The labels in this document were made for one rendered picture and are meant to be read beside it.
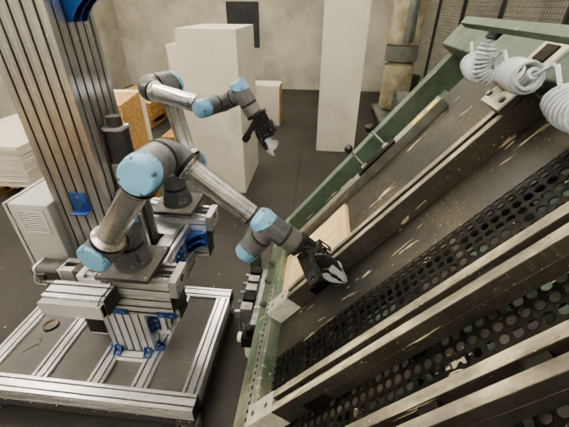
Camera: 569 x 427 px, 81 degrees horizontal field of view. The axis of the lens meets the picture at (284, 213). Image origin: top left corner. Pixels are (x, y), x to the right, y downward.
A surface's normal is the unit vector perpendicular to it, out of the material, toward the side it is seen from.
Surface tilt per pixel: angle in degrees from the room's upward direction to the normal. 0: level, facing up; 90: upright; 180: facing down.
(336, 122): 90
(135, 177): 84
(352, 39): 90
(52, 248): 90
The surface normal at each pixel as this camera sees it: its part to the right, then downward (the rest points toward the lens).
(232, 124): -0.11, 0.53
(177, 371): 0.00, -0.85
